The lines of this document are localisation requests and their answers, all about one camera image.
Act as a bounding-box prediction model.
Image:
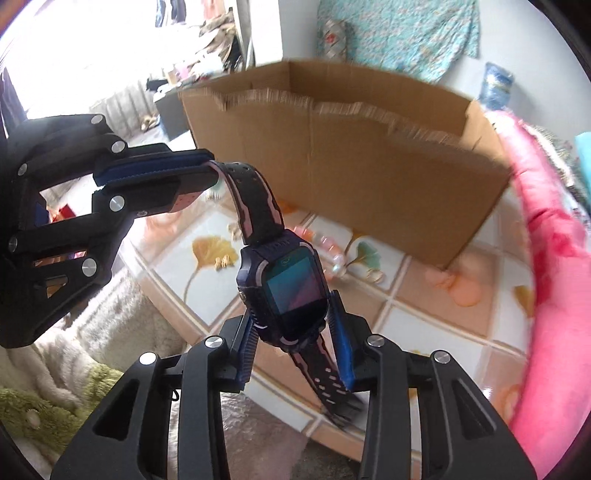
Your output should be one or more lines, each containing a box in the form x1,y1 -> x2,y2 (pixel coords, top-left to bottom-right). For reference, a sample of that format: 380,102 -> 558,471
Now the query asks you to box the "green fuzzy cloth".
0,364 -> 122,445

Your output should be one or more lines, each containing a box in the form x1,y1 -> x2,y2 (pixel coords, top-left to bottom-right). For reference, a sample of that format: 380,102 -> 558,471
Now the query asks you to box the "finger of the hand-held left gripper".
0,164 -> 221,348
13,113 -> 214,195

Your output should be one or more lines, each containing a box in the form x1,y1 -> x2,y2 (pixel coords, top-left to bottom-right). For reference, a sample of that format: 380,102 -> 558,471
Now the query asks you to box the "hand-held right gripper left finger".
50,318 -> 259,480

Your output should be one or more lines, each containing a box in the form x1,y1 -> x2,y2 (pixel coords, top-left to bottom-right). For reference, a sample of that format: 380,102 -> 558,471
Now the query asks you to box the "pink floral blanket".
489,113 -> 591,476

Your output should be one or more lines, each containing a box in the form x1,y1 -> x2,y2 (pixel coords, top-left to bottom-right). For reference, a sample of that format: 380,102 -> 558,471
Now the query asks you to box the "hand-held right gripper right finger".
329,292 -> 539,480

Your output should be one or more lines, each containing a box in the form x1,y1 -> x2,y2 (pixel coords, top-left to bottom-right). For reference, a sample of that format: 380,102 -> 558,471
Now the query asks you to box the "grey patterned cloth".
531,124 -> 591,204

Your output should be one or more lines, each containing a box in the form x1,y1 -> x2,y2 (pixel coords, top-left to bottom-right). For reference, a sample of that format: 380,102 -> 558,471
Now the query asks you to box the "dark cabinet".
154,89 -> 194,140

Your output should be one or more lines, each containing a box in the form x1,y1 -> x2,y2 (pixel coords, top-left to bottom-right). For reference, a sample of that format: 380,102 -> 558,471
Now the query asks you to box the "cyan cartoon pillow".
574,134 -> 591,185

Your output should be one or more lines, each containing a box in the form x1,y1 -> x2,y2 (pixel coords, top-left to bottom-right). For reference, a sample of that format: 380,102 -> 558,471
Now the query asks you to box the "brown cardboard box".
178,60 -> 513,271

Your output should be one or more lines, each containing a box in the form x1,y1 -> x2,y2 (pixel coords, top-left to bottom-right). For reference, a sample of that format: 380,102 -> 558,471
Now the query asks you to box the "white fuzzy blanket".
0,274 -> 188,480

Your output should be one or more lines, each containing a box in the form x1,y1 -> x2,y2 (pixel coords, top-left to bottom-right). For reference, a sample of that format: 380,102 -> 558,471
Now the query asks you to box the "dark blue pink smartwatch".
210,161 -> 365,428

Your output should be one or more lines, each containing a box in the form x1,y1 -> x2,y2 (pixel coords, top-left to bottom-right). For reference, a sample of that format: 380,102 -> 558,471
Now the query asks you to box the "floral patterned cushion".
318,18 -> 352,62

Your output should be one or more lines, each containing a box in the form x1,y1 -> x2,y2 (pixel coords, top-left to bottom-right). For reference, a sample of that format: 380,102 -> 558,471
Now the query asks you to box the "pink white bead bracelet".
295,225 -> 346,278

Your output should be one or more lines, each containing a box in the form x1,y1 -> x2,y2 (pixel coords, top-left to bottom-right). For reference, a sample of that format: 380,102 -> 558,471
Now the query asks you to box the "teal floral hanging cloth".
316,0 -> 481,84

